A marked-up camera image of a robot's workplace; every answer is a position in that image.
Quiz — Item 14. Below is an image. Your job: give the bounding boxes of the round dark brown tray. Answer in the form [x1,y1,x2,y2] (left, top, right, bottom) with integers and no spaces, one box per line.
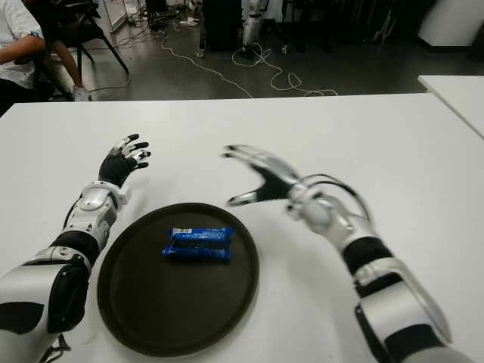
[96,202,261,358]

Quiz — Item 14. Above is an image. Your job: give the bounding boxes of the blue Oreo cookie packet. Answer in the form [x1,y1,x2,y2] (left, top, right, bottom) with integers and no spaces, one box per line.
[161,225,236,266]

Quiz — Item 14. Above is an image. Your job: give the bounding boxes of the seated person white shirt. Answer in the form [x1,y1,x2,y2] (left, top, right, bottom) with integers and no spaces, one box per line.
[0,0,92,110]

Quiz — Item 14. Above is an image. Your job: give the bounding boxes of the silver humanoid robot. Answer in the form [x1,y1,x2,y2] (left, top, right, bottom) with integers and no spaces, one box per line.
[241,0,270,57]

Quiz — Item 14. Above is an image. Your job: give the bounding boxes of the white cable on floor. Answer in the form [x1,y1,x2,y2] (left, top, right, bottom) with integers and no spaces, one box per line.
[160,28,340,98]

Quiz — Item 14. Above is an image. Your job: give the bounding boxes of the black chair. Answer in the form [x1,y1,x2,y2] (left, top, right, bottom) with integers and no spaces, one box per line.
[36,0,130,101]

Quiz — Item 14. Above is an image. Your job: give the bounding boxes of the white glass cabinet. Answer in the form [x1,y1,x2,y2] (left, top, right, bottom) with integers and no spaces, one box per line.
[105,0,129,33]

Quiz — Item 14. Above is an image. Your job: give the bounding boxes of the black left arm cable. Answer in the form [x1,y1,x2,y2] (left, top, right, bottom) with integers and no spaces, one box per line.
[61,196,82,232]

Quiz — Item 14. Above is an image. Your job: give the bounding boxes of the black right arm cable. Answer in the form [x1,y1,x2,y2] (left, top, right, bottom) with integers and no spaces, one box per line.
[302,173,377,231]

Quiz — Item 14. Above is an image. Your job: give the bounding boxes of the white curved panel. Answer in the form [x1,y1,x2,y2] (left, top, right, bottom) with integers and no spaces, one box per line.
[415,0,484,48]

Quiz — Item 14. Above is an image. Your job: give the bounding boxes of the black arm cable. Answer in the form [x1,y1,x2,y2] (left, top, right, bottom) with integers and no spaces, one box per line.
[302,173,377,231]
[61,196,82,232]

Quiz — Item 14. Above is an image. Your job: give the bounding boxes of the white side table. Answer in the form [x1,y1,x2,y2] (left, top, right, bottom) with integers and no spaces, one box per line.
[417,74,484,139]

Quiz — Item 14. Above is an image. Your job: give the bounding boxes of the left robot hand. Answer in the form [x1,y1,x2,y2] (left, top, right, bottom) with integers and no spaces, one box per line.
[98,133,152,189]

